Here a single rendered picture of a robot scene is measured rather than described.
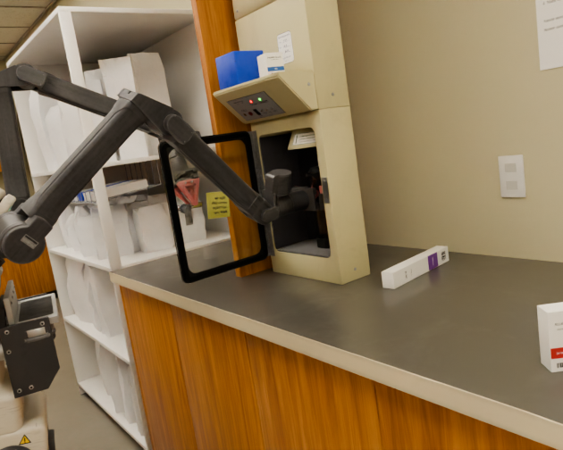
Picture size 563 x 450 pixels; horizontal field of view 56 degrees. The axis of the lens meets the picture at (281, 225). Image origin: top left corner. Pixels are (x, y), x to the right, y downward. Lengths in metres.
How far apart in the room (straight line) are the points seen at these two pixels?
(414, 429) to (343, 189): 0.67
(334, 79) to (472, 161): 0.48
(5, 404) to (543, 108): 1.45
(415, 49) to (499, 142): 0.39
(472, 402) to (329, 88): 0.87
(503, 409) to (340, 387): 0.40
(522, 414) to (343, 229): 0.76
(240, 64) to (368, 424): 0.96
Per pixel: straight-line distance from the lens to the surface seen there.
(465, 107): 1.64
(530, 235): 1.59
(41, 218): 1.13
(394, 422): 1.07
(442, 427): 0.99
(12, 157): 1.57
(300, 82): 1.37
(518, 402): 0.86
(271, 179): 1.42
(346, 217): 1.45
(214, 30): 1.70
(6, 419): 1.38
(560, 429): 0.82
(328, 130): 1.41
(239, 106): 1.56
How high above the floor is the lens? 1.35
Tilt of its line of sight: 9 degrees down
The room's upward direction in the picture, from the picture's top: 8 degrees counter-clockwise
